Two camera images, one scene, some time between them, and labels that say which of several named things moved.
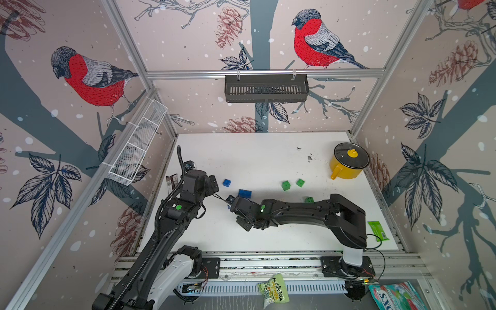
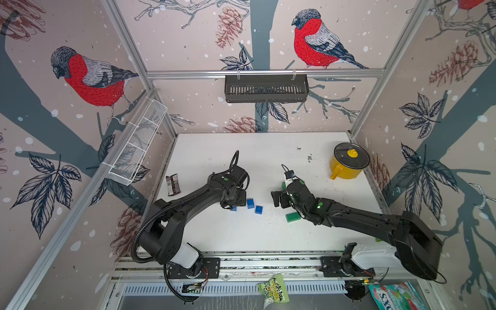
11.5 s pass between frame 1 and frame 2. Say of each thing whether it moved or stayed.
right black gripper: moved
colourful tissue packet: stayed
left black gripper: moved
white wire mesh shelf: stayed
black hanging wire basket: stayed
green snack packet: stayed
